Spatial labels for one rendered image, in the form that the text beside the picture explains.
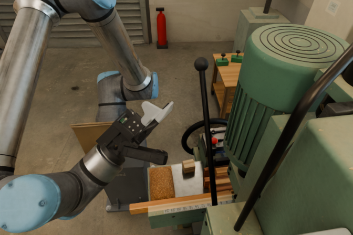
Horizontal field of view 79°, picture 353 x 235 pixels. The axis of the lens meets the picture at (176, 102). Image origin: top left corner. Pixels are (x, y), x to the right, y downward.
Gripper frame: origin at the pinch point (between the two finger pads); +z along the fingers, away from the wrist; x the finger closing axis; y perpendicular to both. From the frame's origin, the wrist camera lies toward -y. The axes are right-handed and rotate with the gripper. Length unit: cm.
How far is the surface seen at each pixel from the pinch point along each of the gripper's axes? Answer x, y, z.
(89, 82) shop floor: 233, 87, -40
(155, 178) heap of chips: 25.7, -16.0, -22.5
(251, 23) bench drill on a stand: 179, -8, 143
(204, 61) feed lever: -6.2, 2.1, 11.6
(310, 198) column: -34.0, -15.5, 0.5
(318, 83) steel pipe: -38.8, -5.5, 6.7
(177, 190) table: 25.1, -24.9, -19.8
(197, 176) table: 28.3, -28.0, -11.4
